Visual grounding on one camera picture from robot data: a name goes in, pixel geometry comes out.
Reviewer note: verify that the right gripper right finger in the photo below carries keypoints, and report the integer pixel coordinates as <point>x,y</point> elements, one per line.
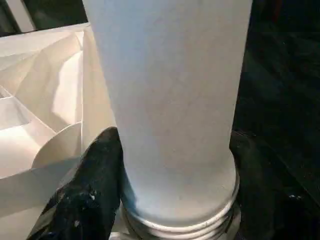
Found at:
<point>255,190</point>

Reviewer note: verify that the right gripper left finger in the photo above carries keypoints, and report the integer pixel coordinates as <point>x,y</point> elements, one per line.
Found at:
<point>87,195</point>

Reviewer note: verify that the white plastic table top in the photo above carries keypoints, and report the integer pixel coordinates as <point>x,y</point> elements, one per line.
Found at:
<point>45,100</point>

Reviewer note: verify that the white plastic table leg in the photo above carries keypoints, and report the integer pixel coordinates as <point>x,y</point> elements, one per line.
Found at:
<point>170,100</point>

